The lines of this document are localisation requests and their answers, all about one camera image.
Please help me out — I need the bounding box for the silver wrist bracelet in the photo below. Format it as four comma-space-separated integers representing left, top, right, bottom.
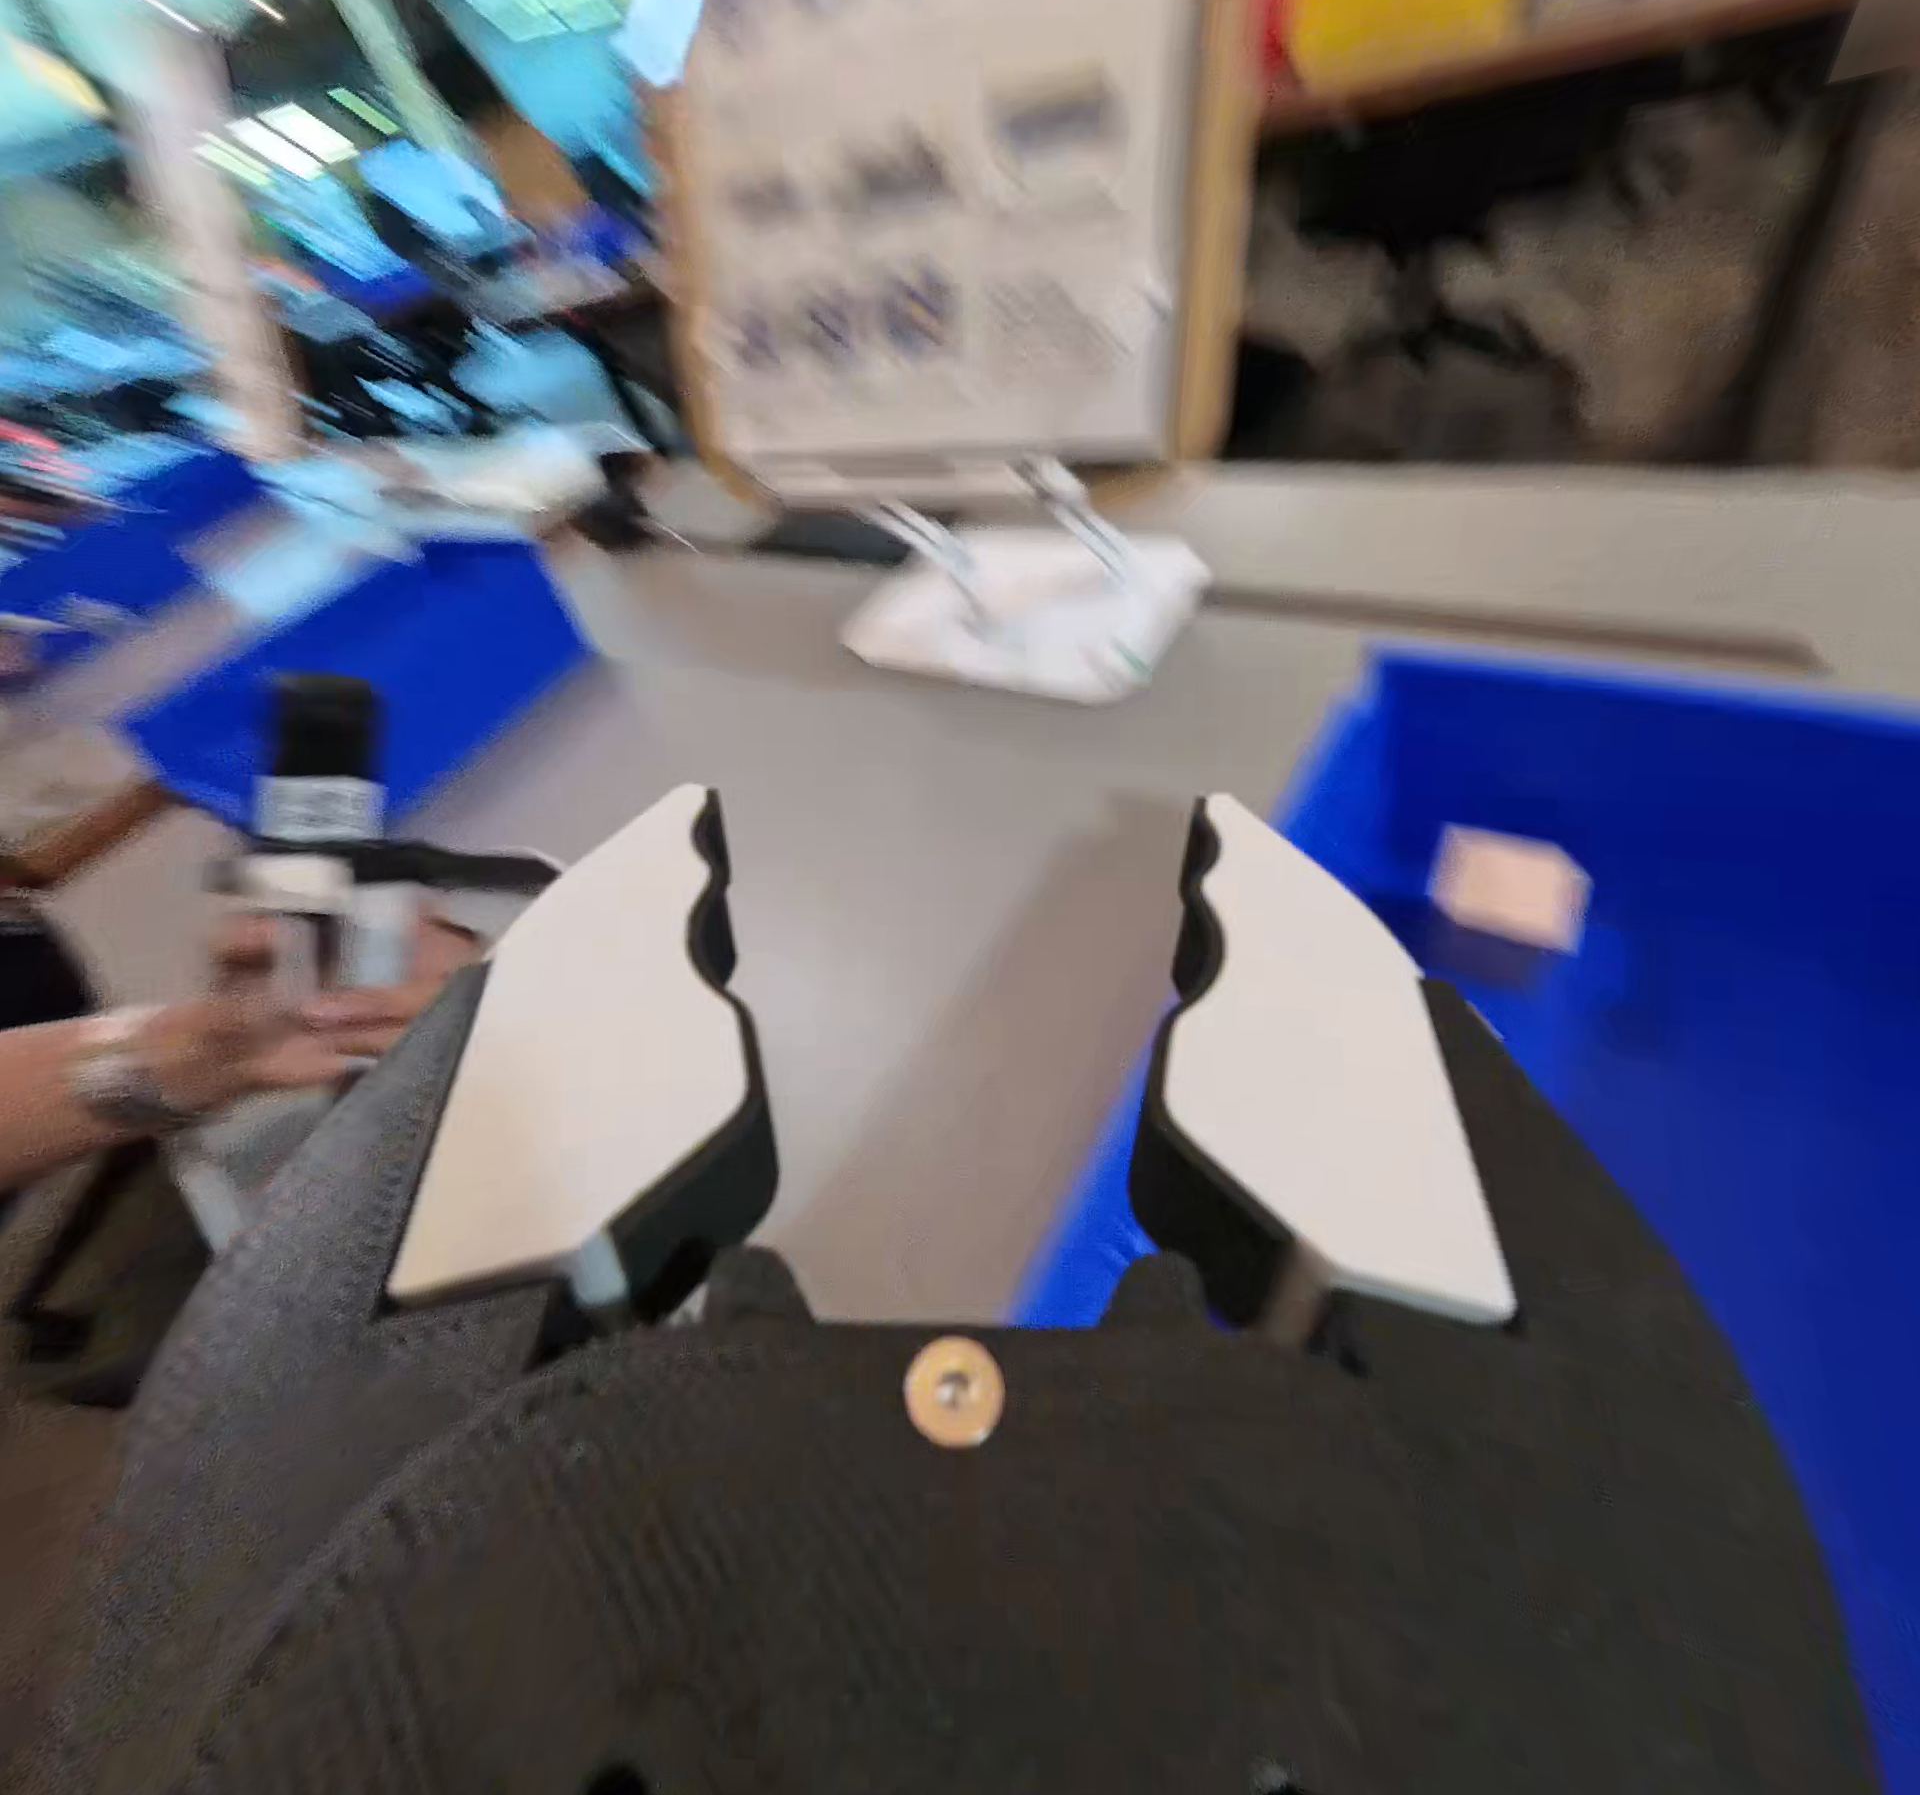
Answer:
66, 1008, 197, 1138

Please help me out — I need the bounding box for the wooden-top desk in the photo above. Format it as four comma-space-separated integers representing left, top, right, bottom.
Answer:
1252, 0, 1920, 140

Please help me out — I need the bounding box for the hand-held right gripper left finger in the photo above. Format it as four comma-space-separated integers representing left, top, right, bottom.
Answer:
383, 782, 782, 1320

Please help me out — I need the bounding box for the blue-taped wooden cube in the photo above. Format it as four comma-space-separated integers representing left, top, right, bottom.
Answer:
1424, 824, 1596, 960

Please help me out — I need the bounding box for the person's left hand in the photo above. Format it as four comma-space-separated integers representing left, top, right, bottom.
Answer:
150, 910, 498, 1122

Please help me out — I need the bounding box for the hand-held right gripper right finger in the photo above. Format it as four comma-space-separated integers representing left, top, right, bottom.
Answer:
1126, 792, 1523, 1342

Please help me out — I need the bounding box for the laminated instruction board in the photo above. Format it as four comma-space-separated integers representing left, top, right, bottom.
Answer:
659, 0, 1254, 508

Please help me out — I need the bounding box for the blue plastic bin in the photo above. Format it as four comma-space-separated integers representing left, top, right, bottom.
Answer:
119, 536, 594, 830
1011, 648, 1920, 1795

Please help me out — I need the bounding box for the grey desk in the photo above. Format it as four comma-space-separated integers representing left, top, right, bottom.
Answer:
0, 464, 1920, 1324

